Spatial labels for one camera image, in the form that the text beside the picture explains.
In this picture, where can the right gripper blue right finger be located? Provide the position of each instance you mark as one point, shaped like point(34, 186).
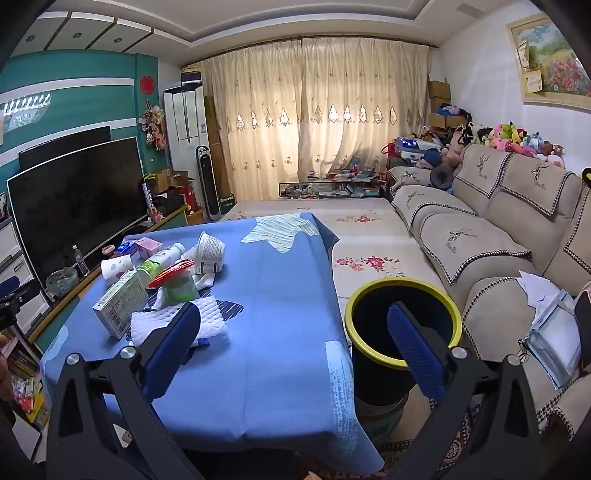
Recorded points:
point(422, 349)

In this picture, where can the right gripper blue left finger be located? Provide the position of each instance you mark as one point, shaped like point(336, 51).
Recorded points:
point(162, 353)

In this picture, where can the white foam net sleeve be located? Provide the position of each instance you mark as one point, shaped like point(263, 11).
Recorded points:
point(200, 319)

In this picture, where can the tall white tea box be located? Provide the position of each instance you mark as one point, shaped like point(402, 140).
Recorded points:
point(121, 300)

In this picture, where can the clear green-lid container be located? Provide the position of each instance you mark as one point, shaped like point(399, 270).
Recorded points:
point(180, 291)

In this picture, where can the coconut water bottle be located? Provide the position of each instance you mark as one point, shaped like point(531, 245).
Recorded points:
point(158, 262)

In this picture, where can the red snack bag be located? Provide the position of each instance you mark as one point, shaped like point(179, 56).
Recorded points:
point(179, 269)

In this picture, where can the white fruit paper cup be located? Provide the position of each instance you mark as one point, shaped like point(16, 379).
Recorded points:
point(113, 268)

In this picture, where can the pink strawberry milk carton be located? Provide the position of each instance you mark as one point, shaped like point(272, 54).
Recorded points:
point(147, 247)

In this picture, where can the white printed paper bowl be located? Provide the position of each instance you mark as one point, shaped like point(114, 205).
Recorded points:
point(209, 255)

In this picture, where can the black yellow-rimmed trash bin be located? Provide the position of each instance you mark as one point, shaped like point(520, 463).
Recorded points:
point(381, 378)

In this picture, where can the teal yellow tv cabinet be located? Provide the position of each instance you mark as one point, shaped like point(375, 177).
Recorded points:
point(42, 313)

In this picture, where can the clear water bottle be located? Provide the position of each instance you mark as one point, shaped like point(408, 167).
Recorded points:
point(80, 261)

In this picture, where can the blue tissue pack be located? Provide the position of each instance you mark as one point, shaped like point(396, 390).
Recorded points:
point(125, 248)

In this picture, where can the blue star tablecloth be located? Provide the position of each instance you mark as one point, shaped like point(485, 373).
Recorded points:
point(279, 375)

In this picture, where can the black flat television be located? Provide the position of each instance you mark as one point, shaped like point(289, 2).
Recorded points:
point(77, 200)

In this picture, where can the floral floor mat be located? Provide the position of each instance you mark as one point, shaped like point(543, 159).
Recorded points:
point(374, 242)

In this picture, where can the transparent blue file bag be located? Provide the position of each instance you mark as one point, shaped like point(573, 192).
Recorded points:
point(554, 338)

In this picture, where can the white papers on sofa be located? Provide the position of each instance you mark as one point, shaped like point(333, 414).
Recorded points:
point(540, 291)

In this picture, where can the beige sectional sofa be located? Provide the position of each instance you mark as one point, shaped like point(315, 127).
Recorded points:
point(505, 218)

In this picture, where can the pink black bag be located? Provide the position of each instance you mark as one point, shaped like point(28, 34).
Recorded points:
point(582, 313)

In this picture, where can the black tower fan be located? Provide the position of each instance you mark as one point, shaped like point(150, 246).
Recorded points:
point(207, 182)

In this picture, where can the hanging flower decoration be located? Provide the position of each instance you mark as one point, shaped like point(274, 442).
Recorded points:
point(152, 125)

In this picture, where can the white air conditioner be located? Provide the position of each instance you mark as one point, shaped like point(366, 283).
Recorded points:
point(186, 129)

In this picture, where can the plush toy pile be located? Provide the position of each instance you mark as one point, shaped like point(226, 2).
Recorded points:
point(503, 137)

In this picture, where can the stacked cardboard boxes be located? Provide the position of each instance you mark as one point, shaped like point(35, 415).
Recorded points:
point(443, 113)

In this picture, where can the cream patterned curtains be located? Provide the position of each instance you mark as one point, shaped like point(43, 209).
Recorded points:
point(286, 110)

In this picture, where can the framed flower painting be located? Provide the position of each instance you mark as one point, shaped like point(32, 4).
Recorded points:
point(549, 71)

